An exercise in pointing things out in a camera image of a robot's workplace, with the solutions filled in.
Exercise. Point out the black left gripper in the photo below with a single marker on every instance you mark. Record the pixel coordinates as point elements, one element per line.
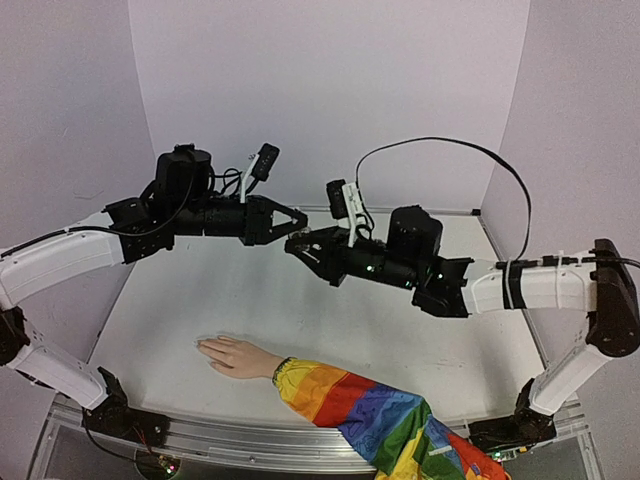
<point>259,227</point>

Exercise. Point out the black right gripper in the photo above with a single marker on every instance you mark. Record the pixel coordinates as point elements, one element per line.
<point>338,257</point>

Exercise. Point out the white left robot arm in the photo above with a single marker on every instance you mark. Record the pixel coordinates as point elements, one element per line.
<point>108,238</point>

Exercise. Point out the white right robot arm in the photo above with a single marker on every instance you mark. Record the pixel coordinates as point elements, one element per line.
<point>581,309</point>

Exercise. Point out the mannequin hand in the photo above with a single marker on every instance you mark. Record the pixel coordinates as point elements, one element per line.
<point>239,359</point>

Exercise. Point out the rainbow coloured sleeve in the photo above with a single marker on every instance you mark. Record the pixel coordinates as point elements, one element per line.
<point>394,431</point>

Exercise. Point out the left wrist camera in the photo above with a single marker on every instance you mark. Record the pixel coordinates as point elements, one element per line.
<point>259,169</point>

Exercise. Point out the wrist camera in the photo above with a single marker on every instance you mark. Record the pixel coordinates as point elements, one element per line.
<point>348,210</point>
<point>259,169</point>

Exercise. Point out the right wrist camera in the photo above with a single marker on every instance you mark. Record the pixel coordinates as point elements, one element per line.
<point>348,210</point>

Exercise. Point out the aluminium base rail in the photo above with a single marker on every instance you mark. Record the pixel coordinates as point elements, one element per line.
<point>205,448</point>

